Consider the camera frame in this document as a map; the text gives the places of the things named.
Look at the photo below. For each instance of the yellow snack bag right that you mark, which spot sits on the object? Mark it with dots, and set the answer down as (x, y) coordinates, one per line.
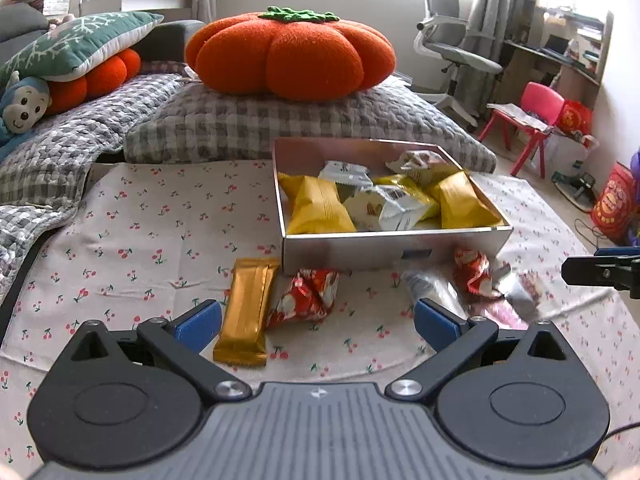
(460, 207)

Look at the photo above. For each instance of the silver foil snack packet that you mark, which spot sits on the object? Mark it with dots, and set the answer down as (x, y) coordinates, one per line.
(519, 290)

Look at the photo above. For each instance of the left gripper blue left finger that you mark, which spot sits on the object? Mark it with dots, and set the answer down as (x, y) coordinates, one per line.
(177, 346)

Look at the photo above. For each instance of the grey checked blanket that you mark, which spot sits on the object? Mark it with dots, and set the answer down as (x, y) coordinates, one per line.
(42, 180)

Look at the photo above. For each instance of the yellow snack bag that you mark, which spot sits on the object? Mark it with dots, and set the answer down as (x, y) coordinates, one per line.
(317, 208)
(460, 207)

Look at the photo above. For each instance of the red triangular snack packet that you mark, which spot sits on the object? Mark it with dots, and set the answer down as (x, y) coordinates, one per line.
(309, 296)

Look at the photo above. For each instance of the blue monkey plush toy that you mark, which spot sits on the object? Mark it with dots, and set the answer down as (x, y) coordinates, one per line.
(23, 104)

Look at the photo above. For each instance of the orange caterpillar plush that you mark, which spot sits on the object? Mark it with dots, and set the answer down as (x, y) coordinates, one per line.
(102, 80)

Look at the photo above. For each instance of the red crumpled snack packet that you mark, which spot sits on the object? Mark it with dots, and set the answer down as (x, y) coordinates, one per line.
(473, 276)

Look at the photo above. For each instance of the gold wafer bar wrapper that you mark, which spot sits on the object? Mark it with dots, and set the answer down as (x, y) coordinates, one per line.
(242, 341)

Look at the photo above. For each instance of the red bag by desk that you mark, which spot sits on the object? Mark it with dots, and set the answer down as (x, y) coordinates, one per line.
(574, 117)

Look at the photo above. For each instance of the white nut snack packet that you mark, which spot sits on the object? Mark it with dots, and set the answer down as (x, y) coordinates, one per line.
(389, 208)

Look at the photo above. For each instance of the wooden desk with clutter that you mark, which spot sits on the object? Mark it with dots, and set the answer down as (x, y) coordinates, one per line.
(557, 47)

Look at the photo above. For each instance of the red gift bag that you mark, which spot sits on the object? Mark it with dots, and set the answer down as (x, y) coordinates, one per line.
(614, 208)

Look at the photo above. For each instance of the green snowflake pillow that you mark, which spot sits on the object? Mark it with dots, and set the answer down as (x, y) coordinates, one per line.
(71, 50)

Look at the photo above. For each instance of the red child chair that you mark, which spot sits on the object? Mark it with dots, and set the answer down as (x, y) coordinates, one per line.
(536, 115)

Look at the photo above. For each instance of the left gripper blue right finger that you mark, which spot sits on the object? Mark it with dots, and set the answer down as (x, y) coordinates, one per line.
(457, 343)

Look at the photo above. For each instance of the grey checked pillow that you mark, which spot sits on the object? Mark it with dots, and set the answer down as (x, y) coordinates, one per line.
(200, 125)

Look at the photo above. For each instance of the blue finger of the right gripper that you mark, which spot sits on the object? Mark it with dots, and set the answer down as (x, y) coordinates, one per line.
(613, 271)
(629, 251)

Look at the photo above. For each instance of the yellow snack bag left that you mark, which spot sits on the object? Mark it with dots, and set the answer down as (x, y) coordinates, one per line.
(317, 208)

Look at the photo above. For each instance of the pink snack packet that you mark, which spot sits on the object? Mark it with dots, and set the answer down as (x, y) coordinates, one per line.
(501, 312)

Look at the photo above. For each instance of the clear rice cracker packet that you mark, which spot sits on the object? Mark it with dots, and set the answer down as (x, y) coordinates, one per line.
(435, 286)

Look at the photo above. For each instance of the orange pumpkin plush cushion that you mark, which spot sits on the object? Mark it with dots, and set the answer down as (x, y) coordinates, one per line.
(299, 55)

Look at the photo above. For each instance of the white office chair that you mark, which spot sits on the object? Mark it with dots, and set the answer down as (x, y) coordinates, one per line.
(440, 35)

